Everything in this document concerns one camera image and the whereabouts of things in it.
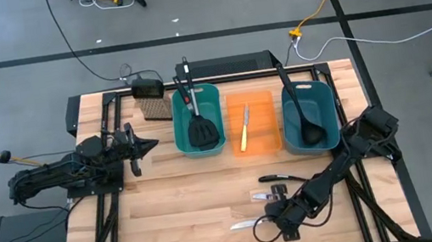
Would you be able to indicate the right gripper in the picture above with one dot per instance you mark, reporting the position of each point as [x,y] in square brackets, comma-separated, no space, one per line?
[298,211]

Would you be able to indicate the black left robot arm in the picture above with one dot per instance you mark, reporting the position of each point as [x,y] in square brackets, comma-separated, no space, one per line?
[48,177]

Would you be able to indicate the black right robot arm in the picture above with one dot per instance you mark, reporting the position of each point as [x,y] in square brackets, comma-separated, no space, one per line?
[357,147]

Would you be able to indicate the orange translucent plastic tray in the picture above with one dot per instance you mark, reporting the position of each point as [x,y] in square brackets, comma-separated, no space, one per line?
[264,131]

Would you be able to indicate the black table corner bracket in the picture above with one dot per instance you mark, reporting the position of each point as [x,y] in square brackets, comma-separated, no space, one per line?
[74,116]

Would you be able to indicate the silver butter knife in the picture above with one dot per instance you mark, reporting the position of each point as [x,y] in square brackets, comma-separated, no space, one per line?
[244,224]
[259,196]

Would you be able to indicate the teal green plastic bin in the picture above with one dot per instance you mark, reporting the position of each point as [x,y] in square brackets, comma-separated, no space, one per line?
[183,143]

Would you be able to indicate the dark blue plastic bin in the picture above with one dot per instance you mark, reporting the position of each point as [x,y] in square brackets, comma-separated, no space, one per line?
[319,97]

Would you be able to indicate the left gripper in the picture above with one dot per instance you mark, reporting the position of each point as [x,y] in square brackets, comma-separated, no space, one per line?
[123,148]

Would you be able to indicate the black mesh computer case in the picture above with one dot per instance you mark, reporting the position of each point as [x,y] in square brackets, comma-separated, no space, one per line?
[233,64]

